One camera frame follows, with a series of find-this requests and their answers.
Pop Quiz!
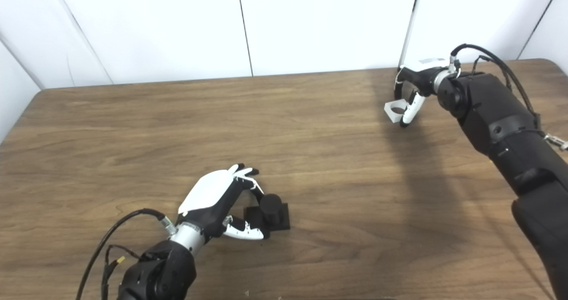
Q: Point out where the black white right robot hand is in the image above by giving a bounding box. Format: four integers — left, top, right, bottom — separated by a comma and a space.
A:
394, 59, 450, 128

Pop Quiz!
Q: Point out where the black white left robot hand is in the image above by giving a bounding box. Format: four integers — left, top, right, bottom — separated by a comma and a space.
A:
177, 163, 265, 241

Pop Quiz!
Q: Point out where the white square piece with hole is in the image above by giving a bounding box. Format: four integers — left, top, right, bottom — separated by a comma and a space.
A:
384, 99, 411, 123

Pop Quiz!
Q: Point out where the black peg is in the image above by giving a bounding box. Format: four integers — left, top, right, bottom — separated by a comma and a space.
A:
244, 194, 291, 234

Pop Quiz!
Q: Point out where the thin black right wrist wire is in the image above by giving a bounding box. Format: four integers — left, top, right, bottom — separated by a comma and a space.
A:
471, 55, 493, 75

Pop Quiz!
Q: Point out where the thick black right wrist cable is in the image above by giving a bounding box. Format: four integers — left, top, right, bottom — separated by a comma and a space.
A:
450, 43, 543, 127

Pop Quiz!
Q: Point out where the thick black wrist cable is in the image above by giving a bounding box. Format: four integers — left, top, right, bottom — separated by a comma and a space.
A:
75, 209, 178, 300
450, 43, 543, 127

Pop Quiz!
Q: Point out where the thick black left wrist cable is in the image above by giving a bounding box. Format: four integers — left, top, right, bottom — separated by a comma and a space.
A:
75, 209, 178, 300

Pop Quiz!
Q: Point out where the thin black cable yellow connector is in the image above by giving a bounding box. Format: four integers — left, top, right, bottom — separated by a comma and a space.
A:
101, 245, 142, 300

